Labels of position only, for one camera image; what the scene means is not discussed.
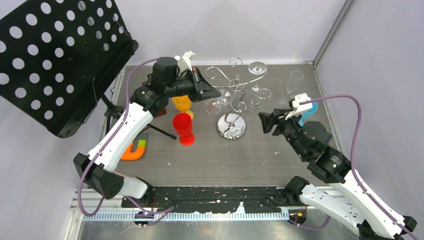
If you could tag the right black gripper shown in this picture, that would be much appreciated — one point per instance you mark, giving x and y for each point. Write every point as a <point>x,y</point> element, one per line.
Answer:
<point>267,119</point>

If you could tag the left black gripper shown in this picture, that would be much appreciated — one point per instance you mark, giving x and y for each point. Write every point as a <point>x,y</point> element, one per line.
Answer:
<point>207,91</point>

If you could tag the clear wine glass front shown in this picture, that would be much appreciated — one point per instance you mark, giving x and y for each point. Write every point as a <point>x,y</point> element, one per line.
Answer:
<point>216,105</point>

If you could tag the clear wine glass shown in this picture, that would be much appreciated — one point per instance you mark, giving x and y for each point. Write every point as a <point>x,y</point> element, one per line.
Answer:
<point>216,105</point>
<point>259,69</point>
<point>293,82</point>

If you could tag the yellow wine glass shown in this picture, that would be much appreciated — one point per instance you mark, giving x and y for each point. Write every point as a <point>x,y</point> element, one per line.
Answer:
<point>183,104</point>

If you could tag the chrome wine glass rack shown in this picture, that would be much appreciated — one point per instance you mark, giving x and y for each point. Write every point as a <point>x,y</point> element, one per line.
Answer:
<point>231,126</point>

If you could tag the blue wine glass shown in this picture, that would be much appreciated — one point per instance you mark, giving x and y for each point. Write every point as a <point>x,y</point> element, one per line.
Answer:
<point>308,114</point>

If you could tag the red wine glass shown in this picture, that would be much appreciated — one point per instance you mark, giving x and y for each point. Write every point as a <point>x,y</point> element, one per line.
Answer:
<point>182,124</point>

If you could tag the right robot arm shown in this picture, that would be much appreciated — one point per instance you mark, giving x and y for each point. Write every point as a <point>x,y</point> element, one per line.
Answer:
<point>367,215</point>

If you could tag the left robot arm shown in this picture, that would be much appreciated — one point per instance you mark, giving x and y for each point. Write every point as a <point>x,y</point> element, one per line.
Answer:
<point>169,78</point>

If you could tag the clear wine glass back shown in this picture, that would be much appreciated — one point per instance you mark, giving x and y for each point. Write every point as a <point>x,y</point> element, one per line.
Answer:
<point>259,69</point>

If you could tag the brown wooden metronome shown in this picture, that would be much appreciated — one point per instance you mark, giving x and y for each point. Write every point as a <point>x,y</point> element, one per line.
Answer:
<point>163,111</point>

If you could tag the grey lego baseplate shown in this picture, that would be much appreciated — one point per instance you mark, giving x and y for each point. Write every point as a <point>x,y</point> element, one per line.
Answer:
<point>139,152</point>

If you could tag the green lego brick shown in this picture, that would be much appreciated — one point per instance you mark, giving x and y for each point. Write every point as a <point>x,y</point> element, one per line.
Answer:
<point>141,143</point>

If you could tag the orange letter toy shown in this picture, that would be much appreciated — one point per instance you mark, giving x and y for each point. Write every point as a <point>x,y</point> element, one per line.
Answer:
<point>128,155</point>

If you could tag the black perforated music stand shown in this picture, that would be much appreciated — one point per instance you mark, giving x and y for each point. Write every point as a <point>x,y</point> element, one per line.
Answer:
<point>57,58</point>

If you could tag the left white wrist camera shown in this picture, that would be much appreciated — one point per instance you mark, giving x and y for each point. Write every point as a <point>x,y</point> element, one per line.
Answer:
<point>184,62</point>

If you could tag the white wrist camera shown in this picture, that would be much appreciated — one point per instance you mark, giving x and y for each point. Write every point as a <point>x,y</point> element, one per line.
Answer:
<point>298,105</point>
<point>184,62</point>

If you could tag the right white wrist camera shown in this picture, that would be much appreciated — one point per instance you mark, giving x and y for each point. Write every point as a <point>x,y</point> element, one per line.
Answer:
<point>298,105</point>

